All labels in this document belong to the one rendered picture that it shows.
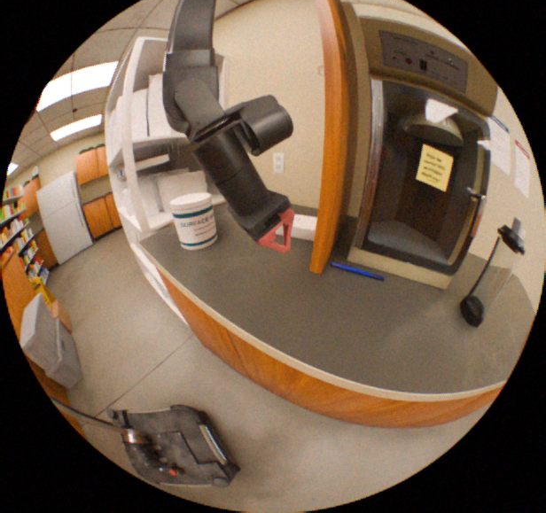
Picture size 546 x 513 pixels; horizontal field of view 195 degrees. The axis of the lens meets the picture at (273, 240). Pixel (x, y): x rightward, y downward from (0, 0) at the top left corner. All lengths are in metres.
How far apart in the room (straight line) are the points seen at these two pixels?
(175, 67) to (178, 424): 1.16
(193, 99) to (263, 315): 0.32
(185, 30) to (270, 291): 0.44
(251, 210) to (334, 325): 0.24
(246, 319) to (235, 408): 0.97
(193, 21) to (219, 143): 0.18
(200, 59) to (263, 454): 1.38
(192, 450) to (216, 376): 0.57
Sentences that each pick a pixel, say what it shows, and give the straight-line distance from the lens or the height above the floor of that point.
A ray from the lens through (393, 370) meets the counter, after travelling 0.31.
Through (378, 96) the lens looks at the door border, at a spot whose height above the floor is 1.35.
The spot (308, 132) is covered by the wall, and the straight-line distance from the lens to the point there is 0.88.
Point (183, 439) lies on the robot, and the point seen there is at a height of 0.26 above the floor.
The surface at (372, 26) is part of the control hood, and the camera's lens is 0.41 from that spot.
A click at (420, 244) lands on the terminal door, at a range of 0.43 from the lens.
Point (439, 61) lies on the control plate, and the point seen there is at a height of 1.45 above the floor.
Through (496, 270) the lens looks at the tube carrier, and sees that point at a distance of 0.48.
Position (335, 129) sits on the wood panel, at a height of 1.25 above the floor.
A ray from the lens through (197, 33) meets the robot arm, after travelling 0.25.
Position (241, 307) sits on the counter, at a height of 0.94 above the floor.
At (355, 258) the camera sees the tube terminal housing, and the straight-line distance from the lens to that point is 0.45.
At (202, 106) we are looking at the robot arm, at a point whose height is 1.25.
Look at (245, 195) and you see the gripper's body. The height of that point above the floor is 1.15.
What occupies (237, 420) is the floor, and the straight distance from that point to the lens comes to 1.21.
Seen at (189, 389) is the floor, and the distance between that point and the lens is 1.32.
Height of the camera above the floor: 1.19
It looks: 29 degrees down
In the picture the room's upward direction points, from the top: straight up
